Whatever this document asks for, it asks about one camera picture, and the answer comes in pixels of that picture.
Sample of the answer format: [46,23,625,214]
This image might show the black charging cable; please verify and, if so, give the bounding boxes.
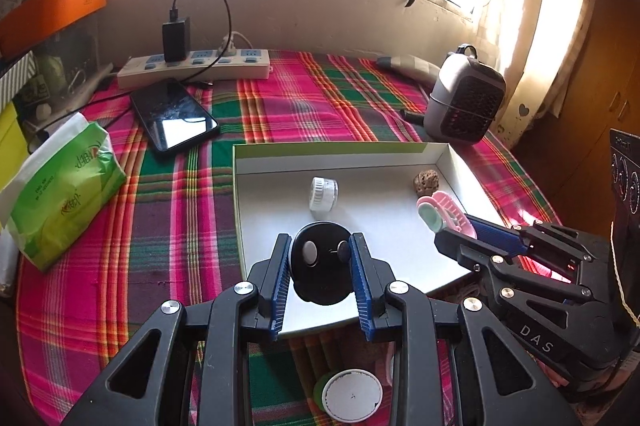
[170,0,233,87]

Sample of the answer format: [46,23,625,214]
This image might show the small white ribbed cap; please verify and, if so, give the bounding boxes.
[307,176,340,212]

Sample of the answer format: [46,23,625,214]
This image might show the white disc green stand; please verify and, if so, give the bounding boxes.
[312,368,383,423]

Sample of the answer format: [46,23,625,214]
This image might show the grey portable heater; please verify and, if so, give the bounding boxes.
[424,43,507,147]

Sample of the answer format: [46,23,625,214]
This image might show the clear plastic storage box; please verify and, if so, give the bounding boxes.
[0,21,113,127]

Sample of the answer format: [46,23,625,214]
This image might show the white plug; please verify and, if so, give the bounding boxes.
[222,31,253,57]

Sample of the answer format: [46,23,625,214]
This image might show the black charger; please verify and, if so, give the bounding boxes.
[161,17,193,63]

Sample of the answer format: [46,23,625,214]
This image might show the plaid tablecloth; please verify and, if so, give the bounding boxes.
[15,48,566,426]

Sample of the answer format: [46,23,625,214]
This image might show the black round disc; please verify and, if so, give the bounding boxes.
[290,221,353,305]

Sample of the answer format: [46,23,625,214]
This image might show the yellow green paper bag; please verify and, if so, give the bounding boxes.
[0,101,31,179]

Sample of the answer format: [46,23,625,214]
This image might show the heart print curtain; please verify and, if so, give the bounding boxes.
[470,0,601,147]

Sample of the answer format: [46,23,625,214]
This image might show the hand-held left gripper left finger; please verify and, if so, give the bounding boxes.
[60,233,293,426]

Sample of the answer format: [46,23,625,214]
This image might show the brown walnut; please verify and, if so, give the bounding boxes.
[413,170,441,196]

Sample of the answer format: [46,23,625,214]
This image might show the wooden wardrobe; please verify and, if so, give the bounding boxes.
[510,0,640,207]

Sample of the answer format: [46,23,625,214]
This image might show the green tissue pack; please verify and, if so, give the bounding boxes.
[0,112,127,272]

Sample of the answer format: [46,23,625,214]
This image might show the white power strip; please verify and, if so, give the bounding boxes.
[116,48,272,89]

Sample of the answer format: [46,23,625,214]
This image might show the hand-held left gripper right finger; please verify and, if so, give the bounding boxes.
[349,232,583,426]

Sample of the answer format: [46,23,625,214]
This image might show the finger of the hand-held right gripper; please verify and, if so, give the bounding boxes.
[469,215,610,260]
[433,229,599,313]

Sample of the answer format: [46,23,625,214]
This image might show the pink clip with mint pad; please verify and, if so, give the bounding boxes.
[416,192,478,238]

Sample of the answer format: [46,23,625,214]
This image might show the white cardboard box green rim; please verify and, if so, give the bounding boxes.
[232,142,506,339]

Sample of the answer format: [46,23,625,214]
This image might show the orange box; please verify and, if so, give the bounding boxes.
[0,0,109,57]

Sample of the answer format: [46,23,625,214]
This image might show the black smartphone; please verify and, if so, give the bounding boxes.
[130,77,221,153]

